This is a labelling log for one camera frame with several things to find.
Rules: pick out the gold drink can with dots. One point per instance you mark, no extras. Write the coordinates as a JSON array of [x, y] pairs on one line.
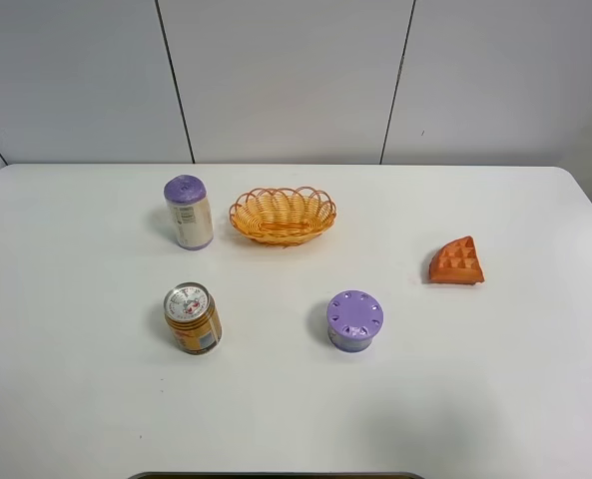
[[191, 314]]

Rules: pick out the orange woven basket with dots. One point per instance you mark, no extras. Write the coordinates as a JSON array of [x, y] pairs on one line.
[[283, 216]]

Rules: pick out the purple lidded round container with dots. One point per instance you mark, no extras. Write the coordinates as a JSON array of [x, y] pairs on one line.
[[354, 319]]

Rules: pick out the orange waffle wedge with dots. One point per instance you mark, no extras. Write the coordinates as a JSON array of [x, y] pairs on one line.
[[456, 262]]

